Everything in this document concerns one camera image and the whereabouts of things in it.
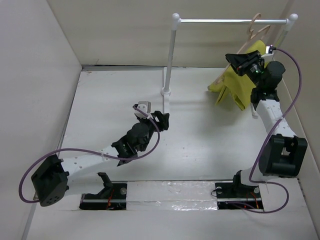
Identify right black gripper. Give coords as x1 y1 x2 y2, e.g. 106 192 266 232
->
225 50 264 88

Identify yellow-green trousers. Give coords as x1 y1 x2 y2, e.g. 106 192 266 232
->
206 39 266 112

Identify wooden clothes hanger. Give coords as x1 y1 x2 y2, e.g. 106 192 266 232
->
213 13 271 85

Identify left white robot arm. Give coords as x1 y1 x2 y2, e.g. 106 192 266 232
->
31 104 170 207

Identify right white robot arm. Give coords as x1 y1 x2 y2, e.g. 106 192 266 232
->
225 50 308 197

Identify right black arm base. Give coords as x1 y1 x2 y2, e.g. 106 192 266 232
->
211 170 264 210

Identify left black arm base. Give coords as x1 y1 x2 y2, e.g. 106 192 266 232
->
79 172 128 211

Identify silver tape strip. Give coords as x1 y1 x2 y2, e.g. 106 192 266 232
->
126 180 218 211

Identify white clothes rack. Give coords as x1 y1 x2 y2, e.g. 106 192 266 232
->
161 13 298 113

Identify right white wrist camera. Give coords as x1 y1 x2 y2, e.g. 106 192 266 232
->
261 45 274 62

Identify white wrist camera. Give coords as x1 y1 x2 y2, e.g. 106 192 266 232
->
133 101 151 119
261 45 274 62

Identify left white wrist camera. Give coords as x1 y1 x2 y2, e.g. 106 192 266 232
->
133 101 151 119

